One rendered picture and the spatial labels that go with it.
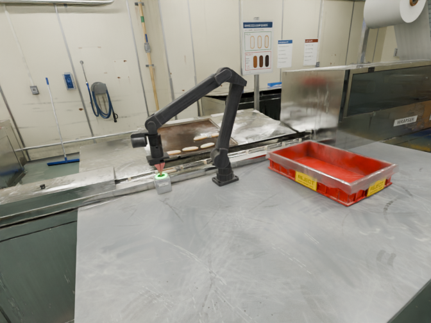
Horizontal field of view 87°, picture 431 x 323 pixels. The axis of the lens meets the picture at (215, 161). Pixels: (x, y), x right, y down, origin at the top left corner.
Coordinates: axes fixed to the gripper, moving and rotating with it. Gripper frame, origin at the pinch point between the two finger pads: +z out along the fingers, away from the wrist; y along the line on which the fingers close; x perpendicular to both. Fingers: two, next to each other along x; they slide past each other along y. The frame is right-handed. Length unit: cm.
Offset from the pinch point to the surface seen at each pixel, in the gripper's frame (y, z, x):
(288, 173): 59, 6, -21
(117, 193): -21.2, 7.1, 4.0
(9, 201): -61, 0, 5
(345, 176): 83, 8, -35
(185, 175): 12.6, 6.0, 4.0
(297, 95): 104, -24, 25
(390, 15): 168, -71, 14
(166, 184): 1.4, 4.4, -3.6
